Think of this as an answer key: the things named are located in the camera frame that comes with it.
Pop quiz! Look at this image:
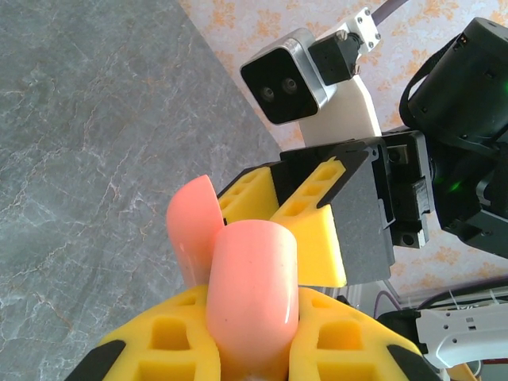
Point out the pink earbud charging case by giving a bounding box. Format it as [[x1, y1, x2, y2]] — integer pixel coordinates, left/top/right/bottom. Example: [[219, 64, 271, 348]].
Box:
[[165, 174, 298, 368]]

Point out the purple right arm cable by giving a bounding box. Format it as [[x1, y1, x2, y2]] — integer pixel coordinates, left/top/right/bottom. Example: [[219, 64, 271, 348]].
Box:
[[372, 0, 508, 318]]

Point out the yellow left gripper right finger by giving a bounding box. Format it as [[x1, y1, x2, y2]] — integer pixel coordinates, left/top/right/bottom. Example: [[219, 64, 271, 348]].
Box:
[[287, 287, 442, 381]]

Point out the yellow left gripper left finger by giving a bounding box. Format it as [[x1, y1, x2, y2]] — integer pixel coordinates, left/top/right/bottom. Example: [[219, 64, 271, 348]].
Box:
[[63, 284, 221, 381]]

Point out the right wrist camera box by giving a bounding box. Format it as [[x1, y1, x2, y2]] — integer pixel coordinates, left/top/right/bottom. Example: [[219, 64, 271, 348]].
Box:
[[240, 27, 360, 126]]

